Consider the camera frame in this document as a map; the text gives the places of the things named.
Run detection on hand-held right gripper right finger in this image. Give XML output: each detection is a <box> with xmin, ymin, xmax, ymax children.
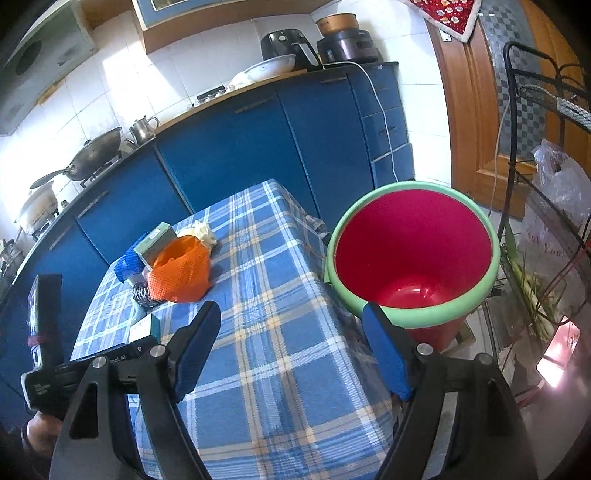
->
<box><xmin>361</xmin><ymin>301</ymin><xmax>539</xmax><ymax>480</ymax></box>

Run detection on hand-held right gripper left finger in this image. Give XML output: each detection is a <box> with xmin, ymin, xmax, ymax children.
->
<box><xmin>48</xmin><ymin>300</ymin><xmax>223</xmax><ymax>480</ymax></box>

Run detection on small teal and white box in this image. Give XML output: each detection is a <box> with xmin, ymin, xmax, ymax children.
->
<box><xmin>128</xmin><ymin>315</ymin><xmax>161</xmax><ymax>345</ymax></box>

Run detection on orange mesh bag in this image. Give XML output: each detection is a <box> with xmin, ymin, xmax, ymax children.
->
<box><xmin>148</xmin><ymin>235</ymin><xmax>212</xmax><ymax>304</ymax></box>

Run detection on steel wool scrubber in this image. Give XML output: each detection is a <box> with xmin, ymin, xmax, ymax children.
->
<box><xmin>130</xmin><ymin>277</ymin><xmax>160</xmax><ymax>310</ymax></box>

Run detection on blue mesh net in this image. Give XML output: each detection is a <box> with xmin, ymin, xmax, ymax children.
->
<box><xmin>111</xmin><ymin>233</ymin><xmax>153</xmax><ymax>285</ymax></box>

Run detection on pale green carton box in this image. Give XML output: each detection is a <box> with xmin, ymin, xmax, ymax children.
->
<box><xmin>134</xmin><ymin>222</ymin><xmax>179</xmax><ymax>271</ymax></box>

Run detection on cream tissue paper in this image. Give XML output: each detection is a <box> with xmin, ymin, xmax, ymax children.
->
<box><xmin>178</xmin><ymin>220</ymin><xmax>219</xmax><ymax>254</ymax></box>

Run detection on red bucket with green rim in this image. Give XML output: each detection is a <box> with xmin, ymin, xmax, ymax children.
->
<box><xmin>323</xmin><ymin>182</ymin><xmax>502</xmax><ymax>354</ymax></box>

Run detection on person's left hand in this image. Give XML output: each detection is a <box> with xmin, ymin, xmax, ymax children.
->
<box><xmin>21</xmin><ymin>411</ymin><xmax>62</xmax><ymax>459</ymax></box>

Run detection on blue plaid tablecloth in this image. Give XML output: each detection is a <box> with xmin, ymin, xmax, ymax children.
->
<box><xmin>69</xmin><ymin>179</ymin><xmax>399</xmax><ymax>480</ymax></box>

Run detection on white pot with lid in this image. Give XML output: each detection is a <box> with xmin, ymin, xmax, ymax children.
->
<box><xmin>14</xmin><ymin>182</ymin><xmax>61</xmax><ymax>234</ymax></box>

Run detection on green onions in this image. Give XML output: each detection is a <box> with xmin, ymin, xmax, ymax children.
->
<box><xmin>501</xmin><ymin>226</ymin><xmax>565</xmax><ymax>339</ymax></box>

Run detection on dark metal wok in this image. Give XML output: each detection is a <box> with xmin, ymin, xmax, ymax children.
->
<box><xmin>30</xmin><ymin>127</ymin><xmax>123</xmax><ymax>190</ymax></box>

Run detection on blue kitchen cabinet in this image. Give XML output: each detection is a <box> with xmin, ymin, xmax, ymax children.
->
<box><xmin>0</xmin><ymin>61</ymin><xmax>414</xmax><ymax>407</ymax></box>

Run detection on steel kettle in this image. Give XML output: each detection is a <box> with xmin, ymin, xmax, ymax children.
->
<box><xmin>128</xmin><ymin>115</ymin><xmax>160</xmax><ymax>147</ymax></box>

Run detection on clear plastic bag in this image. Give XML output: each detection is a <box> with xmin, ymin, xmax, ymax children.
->
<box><xmin>531</xmin><ymin>138</ymin><xmax>591</xmax><ymax>228</ymax></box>

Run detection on wooden door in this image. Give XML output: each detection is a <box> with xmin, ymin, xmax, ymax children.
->
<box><xmin>425</xmin><ymin>0</ymin><xmax>591</xmax><ymax>219</ymax></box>

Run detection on grey range hood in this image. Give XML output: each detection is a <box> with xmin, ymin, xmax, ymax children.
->
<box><xmin>0</xmin><ymin>0</ymin><xmax>100</xmax><ymax>137</ymax></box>

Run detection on black metal rack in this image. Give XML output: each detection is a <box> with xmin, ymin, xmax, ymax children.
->
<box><xmin>496</xmin><ymin>41</ymin><xmax>591</xmax><ymax>398</ymax></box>

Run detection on white patterned bowl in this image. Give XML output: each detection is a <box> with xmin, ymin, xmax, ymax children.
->
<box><xmin>242</xmin><ymin>54</ymin><xmax>297</xmax><ymax>83</ymax></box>

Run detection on dark rice cooker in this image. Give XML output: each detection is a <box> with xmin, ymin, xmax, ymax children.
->
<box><xmin>316</xmin><ymin>30</ymin><xmax>382</xmax><ymax>66</ymax></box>

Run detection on black air fryer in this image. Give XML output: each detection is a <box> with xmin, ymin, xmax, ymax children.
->
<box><xmin>260</xmin><ymin>30</ymin><xmax>319</xmax><ymax>73</ymax></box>

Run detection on brown pot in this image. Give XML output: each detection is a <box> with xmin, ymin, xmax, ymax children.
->
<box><xmin>328</xmin><ymin>13</ymin><xmax>360</xmax><ymax>36</ymax></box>

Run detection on red patterned cloth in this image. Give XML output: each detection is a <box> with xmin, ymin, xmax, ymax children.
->
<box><xmin>405</xmin><ymin>0</ymin><xmax>481</xmax><ymax>43</ymax></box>

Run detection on white power cable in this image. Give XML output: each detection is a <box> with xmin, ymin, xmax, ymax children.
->
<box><xmin>341</xmin><ymin>60</ymin><xmax>403</xmax><ymax>184</ymax></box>

